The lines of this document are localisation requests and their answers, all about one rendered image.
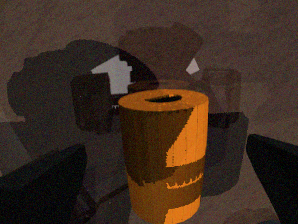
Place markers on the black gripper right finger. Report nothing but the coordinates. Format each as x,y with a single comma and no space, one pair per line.
276,165

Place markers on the orange knob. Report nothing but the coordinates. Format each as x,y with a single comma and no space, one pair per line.
164,140

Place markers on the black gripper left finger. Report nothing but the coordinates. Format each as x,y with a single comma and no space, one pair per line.
44,192

